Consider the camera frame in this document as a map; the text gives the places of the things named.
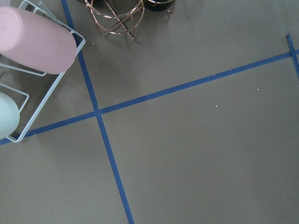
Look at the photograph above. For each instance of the white cup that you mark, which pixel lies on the white cup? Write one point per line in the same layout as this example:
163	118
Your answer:
9	115

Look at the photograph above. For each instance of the pink cup upper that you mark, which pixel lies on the pink cup upper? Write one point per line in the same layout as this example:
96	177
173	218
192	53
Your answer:
35	42

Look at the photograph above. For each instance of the copper wire bottle rack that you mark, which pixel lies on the copper wire bottle rack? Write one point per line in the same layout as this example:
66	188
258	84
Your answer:
117	17

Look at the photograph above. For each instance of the white wire cup rack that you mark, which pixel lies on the white wire cup rack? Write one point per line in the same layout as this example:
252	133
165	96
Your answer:
80	42

